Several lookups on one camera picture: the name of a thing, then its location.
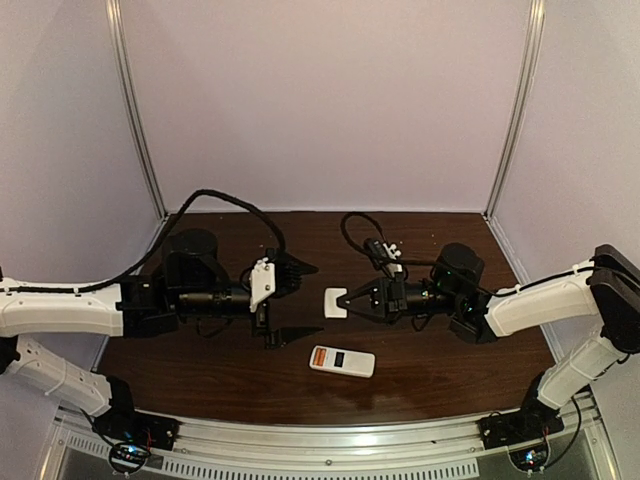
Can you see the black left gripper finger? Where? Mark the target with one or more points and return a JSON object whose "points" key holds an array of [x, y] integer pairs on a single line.
{"points": [[287, 335], [289, 272]]}

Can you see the white remote control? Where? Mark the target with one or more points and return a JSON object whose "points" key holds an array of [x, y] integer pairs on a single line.
{"points": [[345, 362]]}

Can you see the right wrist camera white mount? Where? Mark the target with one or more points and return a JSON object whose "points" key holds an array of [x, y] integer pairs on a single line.
{"points": [[382, 256]]}

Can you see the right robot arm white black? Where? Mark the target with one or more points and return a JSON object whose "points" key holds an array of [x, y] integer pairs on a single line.
{"points": [[606, 286]]}

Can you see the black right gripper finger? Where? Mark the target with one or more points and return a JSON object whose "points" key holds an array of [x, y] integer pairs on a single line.
{"points": [[372, 291], [372, 312]]}

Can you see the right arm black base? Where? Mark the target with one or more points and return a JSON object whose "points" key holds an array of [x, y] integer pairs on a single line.
{"points": [[532, 421]]}

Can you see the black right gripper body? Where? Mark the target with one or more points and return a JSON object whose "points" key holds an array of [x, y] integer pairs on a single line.
{"points": [[382, 295]]}

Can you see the grey battery compartment cover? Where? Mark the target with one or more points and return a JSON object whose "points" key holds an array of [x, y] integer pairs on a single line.
{"points": [[331, 309]]}

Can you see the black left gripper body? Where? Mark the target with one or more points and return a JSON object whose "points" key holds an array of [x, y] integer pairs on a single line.
{"points": [[267, 304]]}

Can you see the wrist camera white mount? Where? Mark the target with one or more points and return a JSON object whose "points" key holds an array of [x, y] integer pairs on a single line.
{"points": [[382, 256], [262, 280]]}

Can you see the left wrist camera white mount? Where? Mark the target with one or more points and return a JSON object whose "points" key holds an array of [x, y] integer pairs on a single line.
{"points": [[262, 280]]}

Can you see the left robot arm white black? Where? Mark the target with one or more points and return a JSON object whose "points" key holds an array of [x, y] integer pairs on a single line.
{"points": [[189, 284]]}

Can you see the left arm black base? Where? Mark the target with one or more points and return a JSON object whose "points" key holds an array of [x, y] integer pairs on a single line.
{"points": [[131, 434]]}

